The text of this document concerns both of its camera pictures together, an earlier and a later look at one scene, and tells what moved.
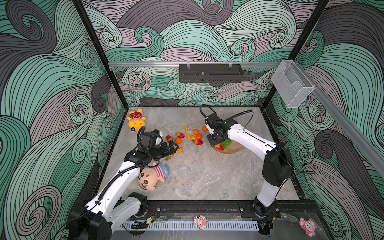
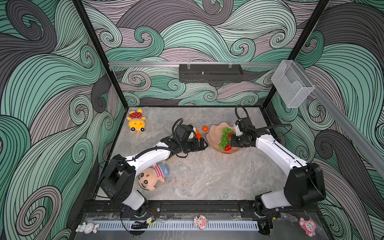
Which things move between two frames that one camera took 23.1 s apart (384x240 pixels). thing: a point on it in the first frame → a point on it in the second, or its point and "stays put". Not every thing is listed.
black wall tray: [210, 73] stays put
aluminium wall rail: [236, 63] stays put
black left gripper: [166, 152] → [200, 147]
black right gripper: [211, 142] → [233, 142]
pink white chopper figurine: [200, 222] stays put
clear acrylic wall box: [292, 83] stays put
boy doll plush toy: [148, 177] stays put
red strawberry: [219, 146] → [228, 147]
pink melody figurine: [308, 226] stays put
